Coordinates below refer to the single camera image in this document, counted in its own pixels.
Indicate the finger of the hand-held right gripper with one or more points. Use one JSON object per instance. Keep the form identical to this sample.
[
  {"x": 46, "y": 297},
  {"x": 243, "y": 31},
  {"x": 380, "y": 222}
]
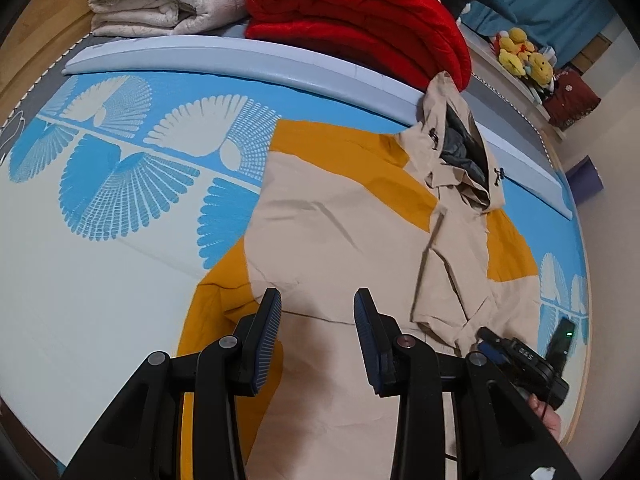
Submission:
[{"x": 487, "y": 336}]

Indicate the grey mattress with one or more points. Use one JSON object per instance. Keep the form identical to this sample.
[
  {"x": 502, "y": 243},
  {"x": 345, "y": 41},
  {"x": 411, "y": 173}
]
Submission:
[{"x": 45, "y": 90}]

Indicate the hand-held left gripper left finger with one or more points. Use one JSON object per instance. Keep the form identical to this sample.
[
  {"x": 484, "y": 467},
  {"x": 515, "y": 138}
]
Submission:
[{"x": 265, "y": 340}]

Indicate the yellow plush toys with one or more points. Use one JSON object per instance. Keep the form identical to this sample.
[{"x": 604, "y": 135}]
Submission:
[{"x": 492, "y": 77}]

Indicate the yellow plush toy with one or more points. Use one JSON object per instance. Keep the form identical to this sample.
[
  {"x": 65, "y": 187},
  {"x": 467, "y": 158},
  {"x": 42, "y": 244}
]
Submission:
[
  {"x": 517, "y": 37},
  {"x": 512, "y": 62},
  {"x": 542, "y": 67}
]

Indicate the dark red bag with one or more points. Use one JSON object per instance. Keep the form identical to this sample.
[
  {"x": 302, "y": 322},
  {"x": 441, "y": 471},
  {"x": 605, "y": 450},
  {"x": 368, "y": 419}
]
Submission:
[{"x": 570, "y": 97}]

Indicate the beige and yellow hooded jacket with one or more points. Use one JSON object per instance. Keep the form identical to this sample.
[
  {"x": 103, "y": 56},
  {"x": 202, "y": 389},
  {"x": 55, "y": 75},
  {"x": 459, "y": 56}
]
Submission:
[{"x": 325, "y": 210}]

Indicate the folded red blanket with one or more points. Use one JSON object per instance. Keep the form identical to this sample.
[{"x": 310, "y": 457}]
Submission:
[{"x": 350, "y": 10}]

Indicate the blue patterned mat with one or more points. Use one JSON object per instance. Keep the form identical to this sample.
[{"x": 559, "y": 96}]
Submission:
[{"x": 100, "y": 260}]

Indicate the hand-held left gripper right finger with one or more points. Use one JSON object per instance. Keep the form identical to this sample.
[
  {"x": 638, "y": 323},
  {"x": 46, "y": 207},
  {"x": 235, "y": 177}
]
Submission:
[{"x": 367, "y": 340}]

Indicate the purple box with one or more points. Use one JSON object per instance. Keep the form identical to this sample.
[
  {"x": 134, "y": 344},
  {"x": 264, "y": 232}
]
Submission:
[{"x": 585, "y": 180}]

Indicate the person's right hand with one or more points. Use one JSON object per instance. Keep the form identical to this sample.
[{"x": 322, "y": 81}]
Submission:
[{"x": 550, "y": 422}]

